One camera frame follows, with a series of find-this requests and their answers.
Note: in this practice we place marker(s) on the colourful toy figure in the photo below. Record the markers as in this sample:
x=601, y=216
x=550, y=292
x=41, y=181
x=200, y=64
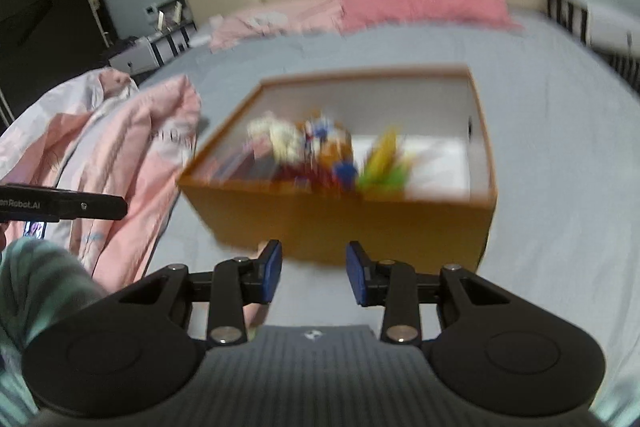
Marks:
x=330, y=147

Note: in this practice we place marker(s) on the person's left forearm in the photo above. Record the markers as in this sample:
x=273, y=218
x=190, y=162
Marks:
x=40, y=287

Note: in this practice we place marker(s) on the pink printed quilt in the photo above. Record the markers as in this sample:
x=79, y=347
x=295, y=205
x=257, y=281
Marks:
x=115, y=147

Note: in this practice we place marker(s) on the light pink pillow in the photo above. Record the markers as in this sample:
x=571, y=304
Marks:
x=280, y=22

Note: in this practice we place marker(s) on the white black nightstand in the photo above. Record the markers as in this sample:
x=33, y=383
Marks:
x=612, y=24

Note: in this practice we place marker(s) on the grey bed sheet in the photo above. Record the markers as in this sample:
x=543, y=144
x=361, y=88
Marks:
x=550, y=157

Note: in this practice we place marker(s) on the yellow green toy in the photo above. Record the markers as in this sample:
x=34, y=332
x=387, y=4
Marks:
x=385, y=162

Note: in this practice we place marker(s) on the orange storage box white inside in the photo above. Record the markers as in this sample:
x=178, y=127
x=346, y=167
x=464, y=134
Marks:
x=350, y=227

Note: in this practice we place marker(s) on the white plush toy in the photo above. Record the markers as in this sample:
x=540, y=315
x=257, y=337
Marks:
x=277, y=134

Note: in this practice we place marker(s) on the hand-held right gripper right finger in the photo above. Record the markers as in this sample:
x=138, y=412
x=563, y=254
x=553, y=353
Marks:
x=356, y=274

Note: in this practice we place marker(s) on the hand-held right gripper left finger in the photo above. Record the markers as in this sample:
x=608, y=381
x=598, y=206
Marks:
x=270, y=272

